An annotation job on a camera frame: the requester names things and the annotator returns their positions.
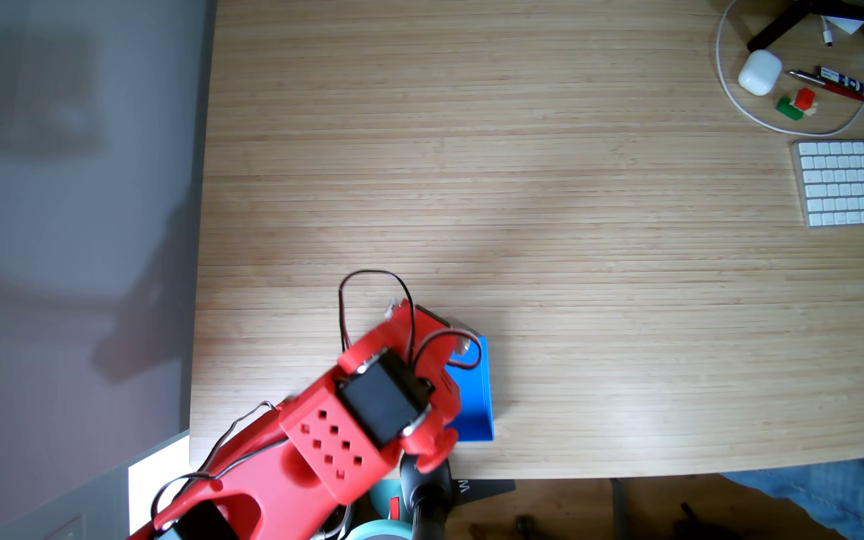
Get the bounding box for person's leg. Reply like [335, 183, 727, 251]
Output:
[723, 451, 864, 540]

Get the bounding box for white keyboard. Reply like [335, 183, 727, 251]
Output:
[791, 139, 864, 229]

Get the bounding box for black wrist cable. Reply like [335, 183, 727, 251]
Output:
[337, 269, 417, 366]

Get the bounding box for black shoulder cable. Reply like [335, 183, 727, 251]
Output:
[150, 400, 292, 520]

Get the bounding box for blue white small stick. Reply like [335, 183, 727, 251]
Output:
[819, 66, 864, 94]

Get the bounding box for black gooseneck holder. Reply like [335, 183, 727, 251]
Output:
[399, 453, 454, 540]

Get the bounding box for white panel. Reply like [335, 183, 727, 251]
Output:
[127, 433, 201, 535]

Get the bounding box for black flat plate with letter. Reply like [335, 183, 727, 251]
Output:
[452, 478, 517, 507]

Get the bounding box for red pen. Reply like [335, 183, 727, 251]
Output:
[786, 69, 864, 103]

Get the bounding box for teal round object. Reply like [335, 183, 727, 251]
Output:
[347, 480, 415, 540]

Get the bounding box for white cable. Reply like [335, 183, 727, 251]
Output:
[715, 0, 864, 138]

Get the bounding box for white earbuds case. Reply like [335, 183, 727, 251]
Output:
[737, 48, 784, 98]

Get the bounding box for blue plastic bin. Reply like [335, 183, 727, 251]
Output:
[443, 334, 495, 444]

